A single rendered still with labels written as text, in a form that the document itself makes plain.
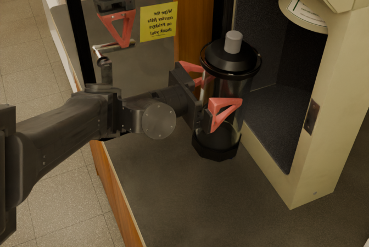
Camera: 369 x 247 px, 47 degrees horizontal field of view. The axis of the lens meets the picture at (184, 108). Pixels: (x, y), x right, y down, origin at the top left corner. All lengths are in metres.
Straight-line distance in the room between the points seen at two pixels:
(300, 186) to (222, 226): 0.17
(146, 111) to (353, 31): 0.31
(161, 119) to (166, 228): 0.31
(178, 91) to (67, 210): 1.43
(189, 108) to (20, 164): 0.41
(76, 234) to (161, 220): 1.15
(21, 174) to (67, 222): 1.68
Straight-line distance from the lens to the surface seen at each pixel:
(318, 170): 0.86
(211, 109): 0.71
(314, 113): 0.73
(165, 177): 0.95
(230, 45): 0.72
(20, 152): 0.38
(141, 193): 0.93
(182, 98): 0.73
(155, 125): 0.64
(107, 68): 0.82
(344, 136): 0.82
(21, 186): 0.38
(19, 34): 3.25
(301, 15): 0.73
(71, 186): 2.16
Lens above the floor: 1.70
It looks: 44 degrees down
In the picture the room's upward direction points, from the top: straight up
